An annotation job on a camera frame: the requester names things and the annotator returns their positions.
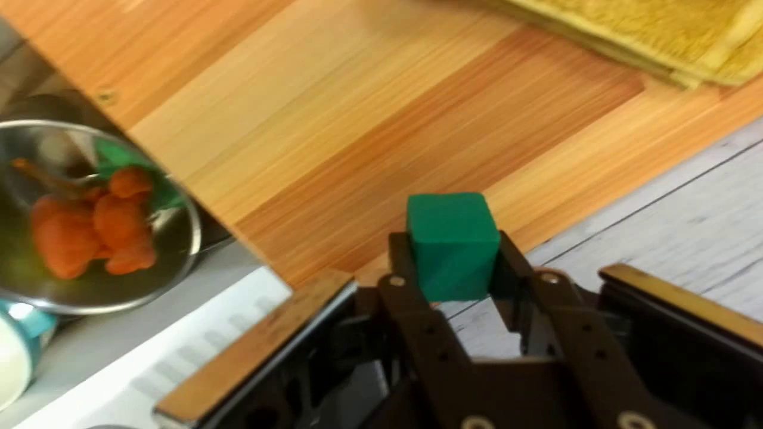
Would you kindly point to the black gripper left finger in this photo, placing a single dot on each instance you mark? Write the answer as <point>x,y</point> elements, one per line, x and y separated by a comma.
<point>420,348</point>

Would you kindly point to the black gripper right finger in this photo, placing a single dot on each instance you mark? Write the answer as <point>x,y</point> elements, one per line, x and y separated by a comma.
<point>574,348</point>

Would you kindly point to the green plush cube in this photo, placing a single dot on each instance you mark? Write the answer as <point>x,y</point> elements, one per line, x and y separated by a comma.
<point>455,246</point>

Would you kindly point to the orange plush toy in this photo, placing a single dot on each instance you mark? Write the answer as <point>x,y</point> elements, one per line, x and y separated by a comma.
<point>87,229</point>

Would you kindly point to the grey wood backsplash panel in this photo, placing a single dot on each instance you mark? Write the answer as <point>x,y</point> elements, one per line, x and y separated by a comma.
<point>676,222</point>

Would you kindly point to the white toy sink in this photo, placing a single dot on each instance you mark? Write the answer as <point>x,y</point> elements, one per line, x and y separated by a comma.
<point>183,335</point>

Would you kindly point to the yellow towel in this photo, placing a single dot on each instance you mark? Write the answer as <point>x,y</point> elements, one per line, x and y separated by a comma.
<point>660,32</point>

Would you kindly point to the steel pot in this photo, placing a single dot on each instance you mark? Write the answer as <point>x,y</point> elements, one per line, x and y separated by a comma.
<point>24,152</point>

